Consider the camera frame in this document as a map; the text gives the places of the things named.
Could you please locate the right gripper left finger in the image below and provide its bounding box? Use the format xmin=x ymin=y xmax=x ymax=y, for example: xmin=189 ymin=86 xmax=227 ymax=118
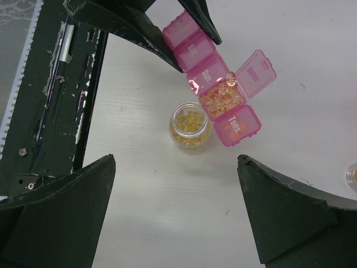
xmin=1 ymin=154 xmax=115 ymax=267

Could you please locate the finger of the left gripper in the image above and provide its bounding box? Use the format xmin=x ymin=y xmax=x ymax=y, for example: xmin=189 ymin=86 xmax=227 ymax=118
xmin=178 ymin=0 xmax=222 ymax=45
xmin=63 ymin=0 xmax=183 ymax=73

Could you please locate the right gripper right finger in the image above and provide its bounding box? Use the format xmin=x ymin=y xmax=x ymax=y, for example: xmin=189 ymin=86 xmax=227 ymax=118
xmin=237 ymin=155 xmax=356 ymax=267

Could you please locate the pink pill organizer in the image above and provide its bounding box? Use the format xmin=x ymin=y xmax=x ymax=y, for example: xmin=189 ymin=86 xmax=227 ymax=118
xmin=162 ymin=11 xmax=277 ymax=147

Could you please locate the glass pill bottle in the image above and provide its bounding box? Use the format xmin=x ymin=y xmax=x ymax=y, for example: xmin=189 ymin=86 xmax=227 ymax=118
xmin=169 ymin=102 xmax=212 ymax=154

